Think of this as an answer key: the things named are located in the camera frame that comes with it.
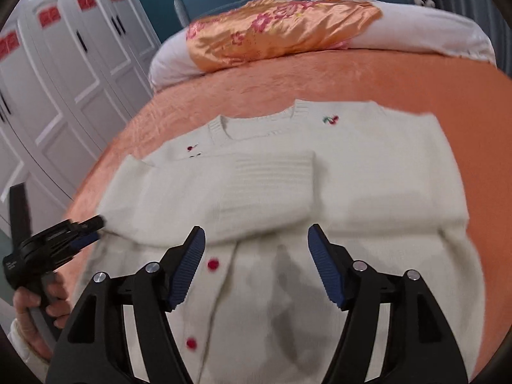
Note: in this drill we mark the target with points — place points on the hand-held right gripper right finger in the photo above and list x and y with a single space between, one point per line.
326 268

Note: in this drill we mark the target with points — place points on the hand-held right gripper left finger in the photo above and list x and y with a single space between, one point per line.
187 268

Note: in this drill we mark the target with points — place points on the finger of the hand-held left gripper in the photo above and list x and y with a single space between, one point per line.
87 239
90 222

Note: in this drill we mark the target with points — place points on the white knit cardigan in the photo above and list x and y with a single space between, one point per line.
380 176

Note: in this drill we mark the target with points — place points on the person's left hand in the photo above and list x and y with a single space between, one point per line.
58 292

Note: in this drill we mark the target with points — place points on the white wardrobe doors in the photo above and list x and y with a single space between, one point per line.
60 88

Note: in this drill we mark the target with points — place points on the orange fleece blanket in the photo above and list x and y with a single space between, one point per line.
280 84

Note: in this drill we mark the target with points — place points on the orange floral satin pillow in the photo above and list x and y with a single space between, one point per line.
280 28

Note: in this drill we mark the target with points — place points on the white pink pillow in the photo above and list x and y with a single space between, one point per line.
420 32

